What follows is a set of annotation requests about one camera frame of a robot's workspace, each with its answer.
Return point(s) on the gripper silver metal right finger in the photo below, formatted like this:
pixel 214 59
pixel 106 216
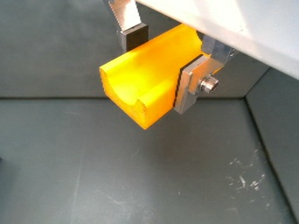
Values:
pixel 196 75

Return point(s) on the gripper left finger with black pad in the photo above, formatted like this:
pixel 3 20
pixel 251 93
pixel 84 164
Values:
pixel 131 30

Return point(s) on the yellow arch object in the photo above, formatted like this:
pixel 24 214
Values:
pixel 140 79

